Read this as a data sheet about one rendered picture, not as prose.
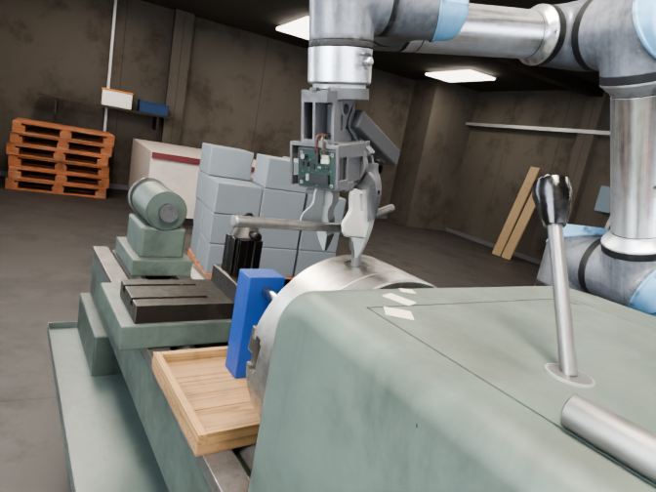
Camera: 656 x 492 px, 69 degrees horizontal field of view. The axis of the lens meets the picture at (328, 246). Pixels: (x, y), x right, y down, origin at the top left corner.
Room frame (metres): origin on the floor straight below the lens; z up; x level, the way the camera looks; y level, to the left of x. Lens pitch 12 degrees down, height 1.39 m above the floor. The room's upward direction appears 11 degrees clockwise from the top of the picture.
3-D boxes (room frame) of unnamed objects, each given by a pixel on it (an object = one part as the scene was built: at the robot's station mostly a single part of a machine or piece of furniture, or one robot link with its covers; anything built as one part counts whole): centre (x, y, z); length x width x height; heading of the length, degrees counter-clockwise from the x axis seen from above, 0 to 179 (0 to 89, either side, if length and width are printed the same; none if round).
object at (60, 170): (7.21, 4.21, 0.47); 1.34 x 0.95 x 0.95; 119
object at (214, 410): (0.91, 0.09, 0.88); 0.36 x 0.30 x 0.04; 125
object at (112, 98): (7.82, 3.76, 1.49); 0.47 x 0.39 x 0.26; 119
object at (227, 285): (1.21, 0.20, 1.00); 0.20 x 0.10 x 0.05; 35
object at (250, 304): (0.96, 0.12, 1.00); 0.08 x 0.06 x 0.23; 125
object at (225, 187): (4.56, 0.64, 0.60); 1.24 x 0.81 x 1.20; 118
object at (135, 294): (1.20, 0.27, 0.95); 0.43 x 0.18 x 0.04; 125
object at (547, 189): (0.42, -0.19, 1.38); 0.04 x 0.03 x 0.05; 35
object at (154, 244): (1.66, 0.62, 1.01); 0.30 x 0.20 x 0.29; 35
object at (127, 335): (1.25, 0.28, 0.89); 0.53 x 0.30 x 0.06; 125
